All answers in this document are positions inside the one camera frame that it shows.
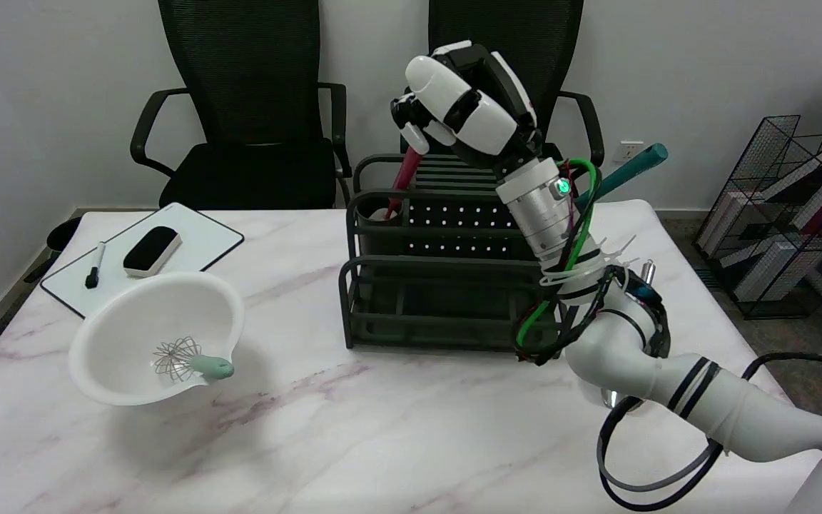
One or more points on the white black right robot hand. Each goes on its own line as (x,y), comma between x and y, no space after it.
(479,118)

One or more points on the blue sponge bottle brush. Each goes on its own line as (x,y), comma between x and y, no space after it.
(632,170)

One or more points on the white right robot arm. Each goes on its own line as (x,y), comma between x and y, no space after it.
(739,414)

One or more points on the red sponge bottle brush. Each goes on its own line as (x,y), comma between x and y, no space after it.
(404,178)

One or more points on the black mesh office chair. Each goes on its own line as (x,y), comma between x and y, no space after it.
(247,71)
(518,28)

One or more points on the dark green dish rack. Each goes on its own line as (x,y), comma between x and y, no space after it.
(447,300)

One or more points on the shiny steel ladle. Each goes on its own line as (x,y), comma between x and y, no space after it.
(648,271)

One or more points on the grey white book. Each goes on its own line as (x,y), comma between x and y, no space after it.
(721,221)

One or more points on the small white whiteboard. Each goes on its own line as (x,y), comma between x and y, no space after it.
(197,243)

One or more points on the black white board eraser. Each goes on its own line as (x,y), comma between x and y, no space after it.
(150,250)

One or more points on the white plastic bowl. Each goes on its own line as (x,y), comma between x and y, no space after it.
(133,321)

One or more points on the black whiteboard marker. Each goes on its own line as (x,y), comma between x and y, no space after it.
(94,271)

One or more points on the black round floor object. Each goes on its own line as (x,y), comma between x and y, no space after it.
(63,234)

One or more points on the white wall outlet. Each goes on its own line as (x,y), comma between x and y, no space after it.
(631,151)

